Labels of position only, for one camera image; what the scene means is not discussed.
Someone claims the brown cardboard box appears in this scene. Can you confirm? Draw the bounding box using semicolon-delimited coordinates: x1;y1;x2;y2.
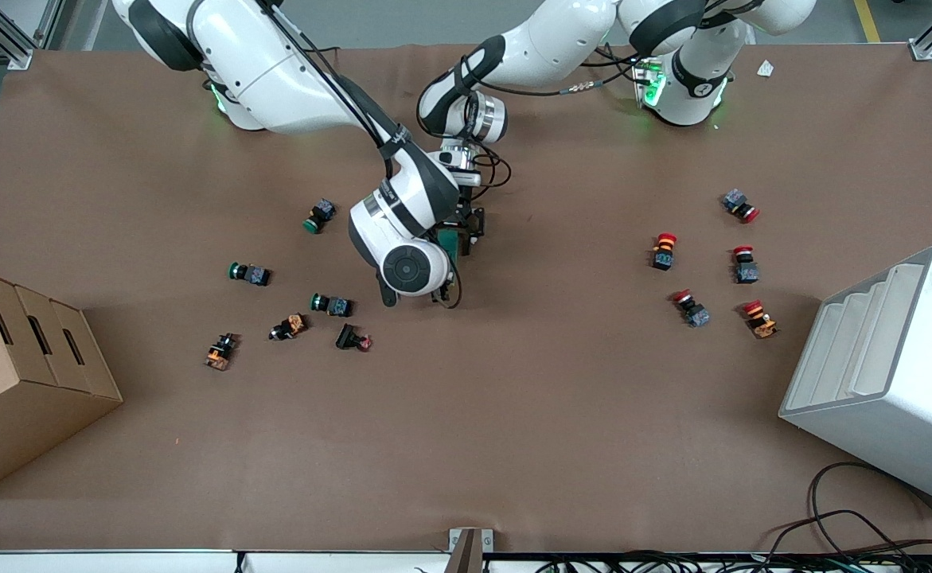
0;265;124;501

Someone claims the red button yellow ring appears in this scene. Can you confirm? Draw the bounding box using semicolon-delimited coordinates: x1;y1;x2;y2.
650;232;679;271

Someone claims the black cable bundle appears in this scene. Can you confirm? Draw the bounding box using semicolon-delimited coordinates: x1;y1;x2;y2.
513;549;932;573

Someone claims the red emergency button grey base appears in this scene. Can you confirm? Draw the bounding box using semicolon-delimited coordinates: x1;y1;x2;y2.
670;289;711;329
732;245;759;285
722;189;761;224

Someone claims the metal bracket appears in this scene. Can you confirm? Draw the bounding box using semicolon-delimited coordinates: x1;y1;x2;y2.
447;527;494;573

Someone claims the red button orange base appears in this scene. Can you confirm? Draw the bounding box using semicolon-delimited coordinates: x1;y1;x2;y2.
741;299;779;340

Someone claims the green mushroom push button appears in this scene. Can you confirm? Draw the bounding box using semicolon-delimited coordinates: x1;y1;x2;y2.
310;292;353;318
228;261;272;287
302;199;337;235

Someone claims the white stepped rack box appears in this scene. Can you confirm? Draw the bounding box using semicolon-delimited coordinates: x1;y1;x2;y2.
778;245;932;512

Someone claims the black orange selector switch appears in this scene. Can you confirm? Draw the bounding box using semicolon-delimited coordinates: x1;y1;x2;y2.
204;333;240;372
268;314;308;341

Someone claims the black plug cable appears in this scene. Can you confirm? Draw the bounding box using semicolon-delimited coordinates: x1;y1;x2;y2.
581;44;645;84

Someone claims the green load switch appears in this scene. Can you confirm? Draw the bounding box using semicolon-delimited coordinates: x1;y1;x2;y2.
439;226;473;259

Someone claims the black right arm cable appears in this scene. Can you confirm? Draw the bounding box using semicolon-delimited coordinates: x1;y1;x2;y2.
255;0;466;311

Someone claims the brown paper table cover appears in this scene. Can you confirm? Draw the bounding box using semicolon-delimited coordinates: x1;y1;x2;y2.
0;40;932;554

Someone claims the black square push button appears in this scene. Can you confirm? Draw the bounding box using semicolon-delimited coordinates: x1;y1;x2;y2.
335;322;373;353

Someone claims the black looping cable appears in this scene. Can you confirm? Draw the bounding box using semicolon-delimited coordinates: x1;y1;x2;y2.
764;462;932;558

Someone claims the white table edge rail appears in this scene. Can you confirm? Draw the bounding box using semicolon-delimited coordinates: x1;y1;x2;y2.
0;549;450;573

